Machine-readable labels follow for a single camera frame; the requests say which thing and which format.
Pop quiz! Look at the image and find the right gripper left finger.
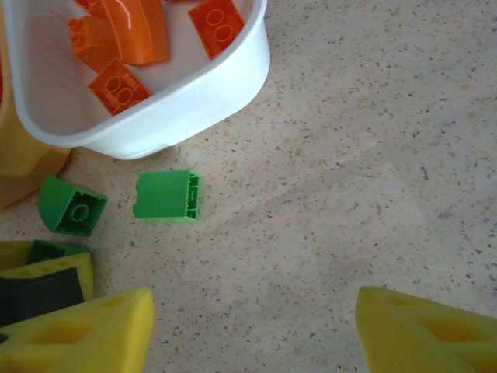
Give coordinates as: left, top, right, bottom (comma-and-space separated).
0, 286, 157, 373

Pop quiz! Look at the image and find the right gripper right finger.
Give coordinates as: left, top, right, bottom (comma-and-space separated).
354, 285, 497, 373

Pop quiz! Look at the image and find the orange curved lego brick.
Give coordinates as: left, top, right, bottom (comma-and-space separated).
98, 0, 172, 69

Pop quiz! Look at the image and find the green curved lego brick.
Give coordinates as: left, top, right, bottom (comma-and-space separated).
36, 174, 110, 239

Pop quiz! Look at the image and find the orange plastic container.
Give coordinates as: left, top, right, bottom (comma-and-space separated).
0, 0, 74, 210

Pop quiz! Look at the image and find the white plastic container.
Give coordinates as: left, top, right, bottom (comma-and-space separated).
2, 0, 272, 161

